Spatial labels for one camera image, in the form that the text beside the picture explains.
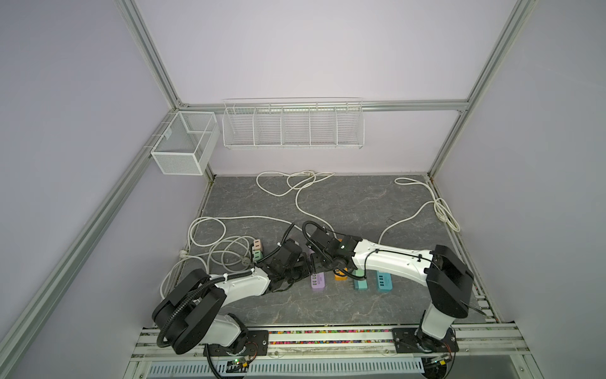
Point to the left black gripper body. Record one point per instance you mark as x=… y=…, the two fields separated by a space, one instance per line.
x=301 y=270

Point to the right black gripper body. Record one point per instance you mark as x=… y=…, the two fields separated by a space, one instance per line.
x=321 y=265

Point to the orange power strip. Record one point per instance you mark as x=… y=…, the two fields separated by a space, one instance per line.
x=339 y=276

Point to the purple power strip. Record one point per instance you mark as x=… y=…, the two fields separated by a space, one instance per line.
x=318 y=282

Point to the teal plug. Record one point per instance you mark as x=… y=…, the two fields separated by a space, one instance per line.
x=360 y=284

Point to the teal power strip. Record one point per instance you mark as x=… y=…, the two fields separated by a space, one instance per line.
x=384 y=282

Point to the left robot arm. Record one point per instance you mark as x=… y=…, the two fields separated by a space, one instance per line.
x=190 y=314

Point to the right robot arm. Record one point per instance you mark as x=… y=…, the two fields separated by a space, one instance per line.
x=447 y=278

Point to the white mesh box basket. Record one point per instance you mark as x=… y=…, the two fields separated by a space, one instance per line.
x=186 y=145

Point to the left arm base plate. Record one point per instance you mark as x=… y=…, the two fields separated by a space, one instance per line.
x=251 y=342

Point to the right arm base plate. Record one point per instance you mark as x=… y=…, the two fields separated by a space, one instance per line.
x=413 y=340

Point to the white vented cable duct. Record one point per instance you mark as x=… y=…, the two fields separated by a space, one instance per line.
x=261 y=368

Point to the white wire wall basket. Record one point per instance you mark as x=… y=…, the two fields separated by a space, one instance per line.
x=293 y=123

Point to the aluminium front rail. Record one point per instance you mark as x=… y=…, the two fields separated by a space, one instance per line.
x=347 y=342

